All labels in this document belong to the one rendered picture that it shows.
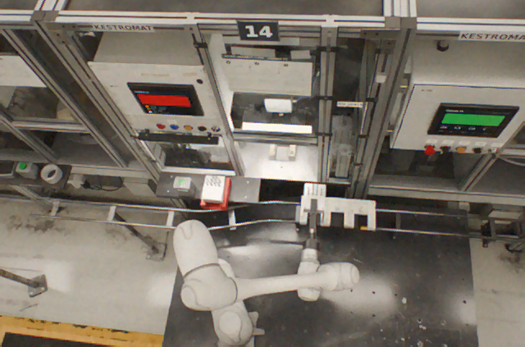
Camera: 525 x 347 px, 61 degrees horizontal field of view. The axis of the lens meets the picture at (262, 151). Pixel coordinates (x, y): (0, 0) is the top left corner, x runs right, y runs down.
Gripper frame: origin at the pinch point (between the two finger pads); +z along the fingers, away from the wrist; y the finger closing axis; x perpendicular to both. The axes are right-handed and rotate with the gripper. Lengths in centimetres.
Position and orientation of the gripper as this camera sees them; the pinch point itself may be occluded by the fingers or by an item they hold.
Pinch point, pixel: (313, 207)
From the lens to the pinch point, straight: 210.5
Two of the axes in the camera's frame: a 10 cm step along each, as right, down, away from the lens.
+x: -9.9, -0.6, 1.3
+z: 1.1, -8.9, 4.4
